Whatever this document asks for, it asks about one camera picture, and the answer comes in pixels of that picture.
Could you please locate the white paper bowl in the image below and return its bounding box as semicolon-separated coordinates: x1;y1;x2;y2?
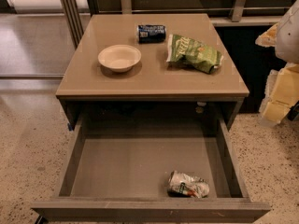
98;45;141;73

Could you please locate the metal shelf rack background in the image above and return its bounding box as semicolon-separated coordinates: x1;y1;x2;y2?
60;0;296;44

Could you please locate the dark blue soda can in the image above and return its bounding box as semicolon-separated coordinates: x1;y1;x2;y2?
136;24;166;44

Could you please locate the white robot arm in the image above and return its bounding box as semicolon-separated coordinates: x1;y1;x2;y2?
255;0;299;127

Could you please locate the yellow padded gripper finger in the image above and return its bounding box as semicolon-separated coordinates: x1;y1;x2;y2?
259;63;299;125

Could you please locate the grey cabinet with counter top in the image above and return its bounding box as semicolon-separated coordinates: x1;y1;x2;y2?
56;14;249;125

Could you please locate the green chip bag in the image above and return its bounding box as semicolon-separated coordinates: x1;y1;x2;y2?
166;34;223;74

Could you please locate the open grey top drawer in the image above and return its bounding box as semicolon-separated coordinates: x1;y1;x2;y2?
32;118;270;223

